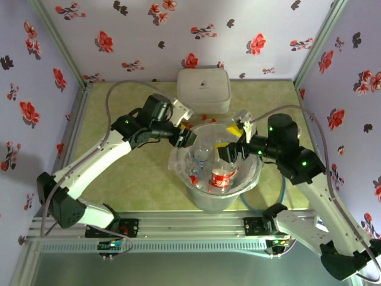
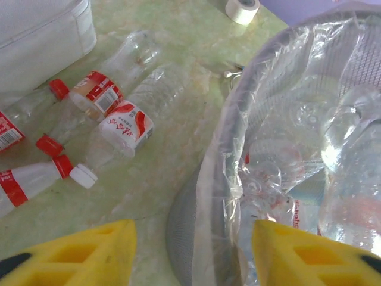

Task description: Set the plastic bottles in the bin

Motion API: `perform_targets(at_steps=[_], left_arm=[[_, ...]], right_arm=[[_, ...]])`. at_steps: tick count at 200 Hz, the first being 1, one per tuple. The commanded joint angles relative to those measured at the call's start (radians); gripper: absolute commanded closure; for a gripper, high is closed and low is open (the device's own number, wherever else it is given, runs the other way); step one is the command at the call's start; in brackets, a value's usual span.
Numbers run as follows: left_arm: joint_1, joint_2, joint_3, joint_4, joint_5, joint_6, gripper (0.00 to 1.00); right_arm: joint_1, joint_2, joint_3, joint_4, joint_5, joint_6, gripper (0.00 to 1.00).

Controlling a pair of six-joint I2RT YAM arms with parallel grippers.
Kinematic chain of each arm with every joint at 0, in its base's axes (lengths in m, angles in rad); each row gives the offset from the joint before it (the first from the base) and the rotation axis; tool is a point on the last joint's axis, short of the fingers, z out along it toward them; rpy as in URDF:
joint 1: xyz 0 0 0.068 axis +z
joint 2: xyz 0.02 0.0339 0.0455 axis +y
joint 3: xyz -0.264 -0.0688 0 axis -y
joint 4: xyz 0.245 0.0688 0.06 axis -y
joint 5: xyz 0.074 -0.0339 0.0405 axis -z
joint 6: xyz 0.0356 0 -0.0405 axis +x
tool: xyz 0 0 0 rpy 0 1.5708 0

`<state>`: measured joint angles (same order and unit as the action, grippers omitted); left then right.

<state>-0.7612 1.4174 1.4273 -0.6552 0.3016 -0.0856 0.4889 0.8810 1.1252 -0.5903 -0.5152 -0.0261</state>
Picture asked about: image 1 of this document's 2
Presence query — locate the blue Pepsi label bottle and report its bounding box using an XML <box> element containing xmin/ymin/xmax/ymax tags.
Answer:
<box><xmin>190</xmin><ymin>144</ymin><xmax>213</xmax><ymax>179</ymax></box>

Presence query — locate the clear cola bottle red label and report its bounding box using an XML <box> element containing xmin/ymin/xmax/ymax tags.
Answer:
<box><xmin>207</xmin><ymin>160</ymin><xmax>239</xmax><ymax>195</ymax></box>

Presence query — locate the grey translucent plastic bin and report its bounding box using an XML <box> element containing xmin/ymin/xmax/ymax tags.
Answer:
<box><xmin>168</xmin><ymin>123</ymin><xmax>263</xmax><ymax>213</ymax></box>

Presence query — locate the clear plastic bin liner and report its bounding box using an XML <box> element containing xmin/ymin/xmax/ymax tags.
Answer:
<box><xmin>168</xmin><ymin>123</ymin><xmax>263</xmax><ymax>194</ymax></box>

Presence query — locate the white lidded storage box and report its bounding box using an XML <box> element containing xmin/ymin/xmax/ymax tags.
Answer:
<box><xmin>177</xmin><ymin>68</ymin><xmax>232</xmax><ymax>116</ymax></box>

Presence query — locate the blue stethoscope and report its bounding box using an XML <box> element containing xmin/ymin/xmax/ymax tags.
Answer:
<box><xmin>240</xmin><ymin>175</ymin><xmax>287</xmax><ymax>214</ymax></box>

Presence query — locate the white paper tag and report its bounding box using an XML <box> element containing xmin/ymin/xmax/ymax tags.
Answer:
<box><xmin>314</xmin><ymin>216</ymin><xmax>330</xmax><ymax>234</ymax></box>

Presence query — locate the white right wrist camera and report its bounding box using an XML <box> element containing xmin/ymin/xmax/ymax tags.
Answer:
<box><xmin>233</xmin><ymin>109</ymin><xmax>257</xmax><ymax>144</ymax></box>

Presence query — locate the grey right arm cable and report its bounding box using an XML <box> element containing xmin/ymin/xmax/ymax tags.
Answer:
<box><xmin>249</xmin><ymin>104</ymin><xmax>381</xmax><ymax>284</ymax></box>

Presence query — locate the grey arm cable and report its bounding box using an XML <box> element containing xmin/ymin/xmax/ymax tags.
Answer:
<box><xmin>40</xmin><ymin>80</ymin><xmax>179</xmax><ymax>259</ymax></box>
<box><xmin>249</xmin><ymin>104</ymin><xmax>381</xmax><ymax>284</ymax></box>

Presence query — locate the grey left arm cable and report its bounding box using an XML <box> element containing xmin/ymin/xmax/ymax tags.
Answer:
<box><xmin>40</xmin><ymin>80</ymin><xmax>179</xmax><ymax>259</ymax></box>

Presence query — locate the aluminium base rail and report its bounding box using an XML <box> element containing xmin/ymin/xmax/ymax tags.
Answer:
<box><xmin>28</xmin><ymin>210</ymin><xmax>355</xmax><ymax>241</ymax></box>

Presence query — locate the aluminium frame post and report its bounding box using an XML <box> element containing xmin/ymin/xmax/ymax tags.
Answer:
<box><xmin>293</xmin><ymin>0</ymin><xmax>348</xmax><ymax>90</ymax></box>
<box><xmin>29</xmin><ymin>0</ymin><xmax>93</xmax><ymax>90</ymax></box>

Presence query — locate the grey slotted cable duct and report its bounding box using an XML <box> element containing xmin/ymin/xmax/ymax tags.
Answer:
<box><xmin>38</xmin><ymin>240</ymin><xmax>268</xmax><ymax>254</ymax></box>

